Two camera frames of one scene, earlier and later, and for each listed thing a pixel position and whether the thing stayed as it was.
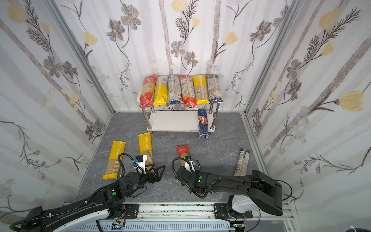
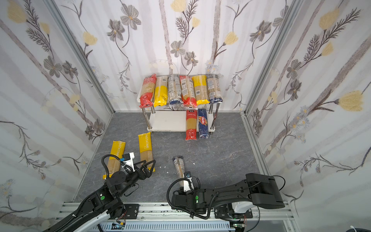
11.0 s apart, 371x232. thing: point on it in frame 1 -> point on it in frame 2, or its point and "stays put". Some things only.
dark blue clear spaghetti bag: (214, 88) stays put
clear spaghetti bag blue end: (174, 89) stays put
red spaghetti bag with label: (188, 92) stays put
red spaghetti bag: (182, 152) -> (191, 124)
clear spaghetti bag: (241, 167) -> (178, 163)
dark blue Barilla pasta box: (203, 125) stays put
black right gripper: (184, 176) -> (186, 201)
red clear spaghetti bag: (148, 91) stays put
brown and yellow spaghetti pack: (161, 91) stays put
